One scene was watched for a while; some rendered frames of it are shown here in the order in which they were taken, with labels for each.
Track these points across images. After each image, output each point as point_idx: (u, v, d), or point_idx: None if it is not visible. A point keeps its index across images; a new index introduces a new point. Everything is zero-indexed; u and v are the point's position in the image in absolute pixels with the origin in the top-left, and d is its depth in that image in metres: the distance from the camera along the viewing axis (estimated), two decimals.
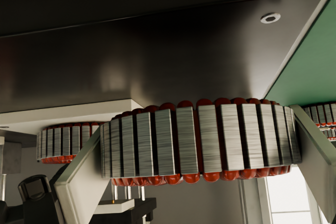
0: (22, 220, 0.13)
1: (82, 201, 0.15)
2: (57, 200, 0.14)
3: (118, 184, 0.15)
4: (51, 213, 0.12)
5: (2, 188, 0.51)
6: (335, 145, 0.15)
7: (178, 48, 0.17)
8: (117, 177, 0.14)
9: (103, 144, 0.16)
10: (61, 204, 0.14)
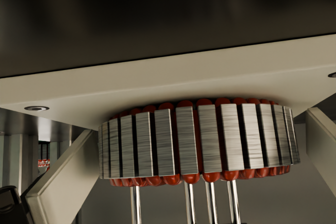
0: None
1: (56, 212, 0.14)
2: (28, 213, 0.13)
3: (117, 184, 0.15)
4: None
5: (235, 197, 0.30)
6: None
7: None
8: (116, 178, 0.14)
9: (101, 144, 0.16)
10: (33, 216, 0.13)
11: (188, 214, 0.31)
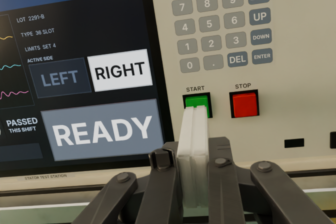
0: (154, 189, 0.13)
1: (195, 175, 0.15)
2: (179, 173, 0.14)
3: None
4: (168, 189, 0.12)
5: None
6: (218, 140, 0.17)
7: None
8: None
9: None
10: (182, 176, 0.15)
11: None
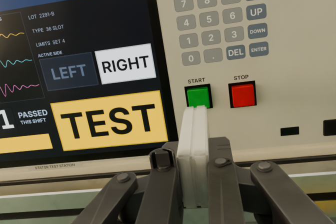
0: (154, 189, 0.13)
1: (195, 175, 0.15)
2: (179, 173, 0.14)
3: None
4: (168, 189, 0.12)
5: None
6: (218, 140, 0.17)
7: None
8: None
9: None
10: (182, 176, 0.15)
11: None
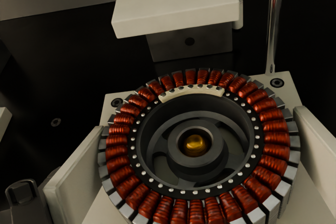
0: None
1: (72, 205, 0.14)
2: (46, 205, 0.14)
3: (277, 180, 0.14)
4: (40, 218, 0.12)
5: None
6: None
7: None
8: (273, 208, 0.14)
9: (289, 195, 0.16)
10: (50, 209, 0.14)
11: None
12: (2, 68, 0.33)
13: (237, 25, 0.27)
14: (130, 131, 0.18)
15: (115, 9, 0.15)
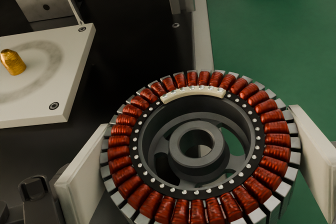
0: (22, 220, 0.13)
1: (82, 201, 0.15)
2: (57, 200, 0.14)
3: (277, 181, 0.14)
4: (51, 213, 0.12)
5: None
6: (335, 145, 0.15)
7: None
8: (274, 209, 0.14)
9: (290, 196, 0.16)
10: (61, 204, 0.14)
11: None
12: None
13: None
14: (132, 131, 0.18)
15: None
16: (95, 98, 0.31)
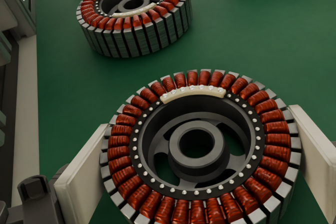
0: (21, 220, 0.13)
1: (81, 201, 0.15)
2: (56, 201, 0.14)
3: (277, 181, 0.14)
4: (50, 214, 0.12)
5: None
6: (335, 145, 0.15)
7: None
8: (274, 209, 0.14)
9: (290, 196, 0.16)
10: (61, 204, 0.14)
11: None
12: None
13: None
14: (132, 131, 0.18)
15: None
16: None
